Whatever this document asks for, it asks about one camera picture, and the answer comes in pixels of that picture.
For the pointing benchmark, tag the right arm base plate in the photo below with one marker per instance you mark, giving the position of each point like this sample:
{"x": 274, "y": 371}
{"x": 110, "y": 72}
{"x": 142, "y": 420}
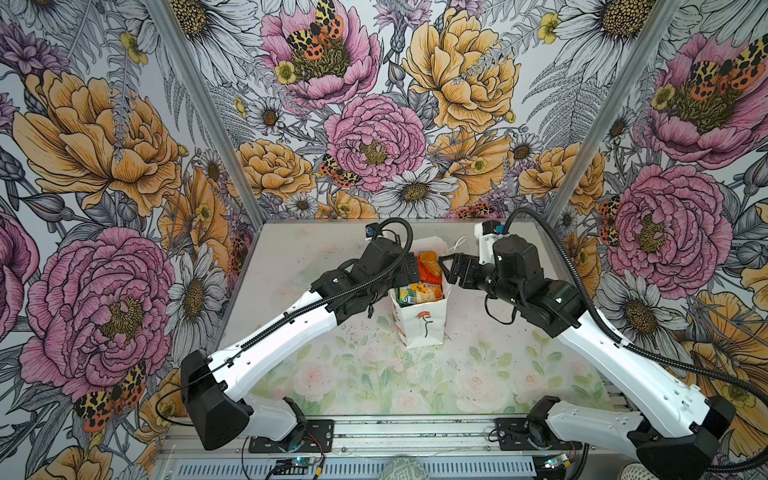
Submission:
{"x": 521, "y": 434}

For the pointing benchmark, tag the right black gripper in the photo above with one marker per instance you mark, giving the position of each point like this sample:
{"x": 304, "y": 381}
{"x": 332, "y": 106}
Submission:
{"x": 468, "y": 263}

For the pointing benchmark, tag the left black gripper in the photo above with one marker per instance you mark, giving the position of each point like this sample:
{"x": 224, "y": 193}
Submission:
{"x": 402, "y": 278}

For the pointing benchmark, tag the red snack packet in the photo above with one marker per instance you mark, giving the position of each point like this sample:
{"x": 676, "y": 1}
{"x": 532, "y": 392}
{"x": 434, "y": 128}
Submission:
{"x": 429, "y": 272}

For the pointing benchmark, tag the small orange cracker packet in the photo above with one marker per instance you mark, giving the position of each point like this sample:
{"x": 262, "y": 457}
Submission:
{"x": 427, "y": 292}

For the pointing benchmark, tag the aluminium rail frame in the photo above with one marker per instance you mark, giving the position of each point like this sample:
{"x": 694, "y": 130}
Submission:
{"x": 444, "y": 447}

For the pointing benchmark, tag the white floral paper bag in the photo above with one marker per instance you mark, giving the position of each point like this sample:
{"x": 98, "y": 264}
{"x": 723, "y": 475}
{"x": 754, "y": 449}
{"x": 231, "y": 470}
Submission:
{"x": 423, "y": 325}

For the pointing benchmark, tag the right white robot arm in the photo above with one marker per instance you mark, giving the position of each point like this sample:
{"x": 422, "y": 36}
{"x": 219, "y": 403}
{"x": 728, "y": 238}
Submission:
{"x": 674, "y": 431}

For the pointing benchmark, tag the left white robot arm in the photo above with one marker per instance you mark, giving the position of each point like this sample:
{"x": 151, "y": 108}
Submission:
{"x": 216, "y": 389}

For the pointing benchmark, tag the green yellow candy bag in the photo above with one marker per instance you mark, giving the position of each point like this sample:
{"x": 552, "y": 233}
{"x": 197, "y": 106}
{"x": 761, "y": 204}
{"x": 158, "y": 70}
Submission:
{"x": 407, "y": 297}

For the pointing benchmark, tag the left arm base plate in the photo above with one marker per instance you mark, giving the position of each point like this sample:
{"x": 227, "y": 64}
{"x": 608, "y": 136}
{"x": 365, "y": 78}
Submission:
{"x": 313, "y": 436}

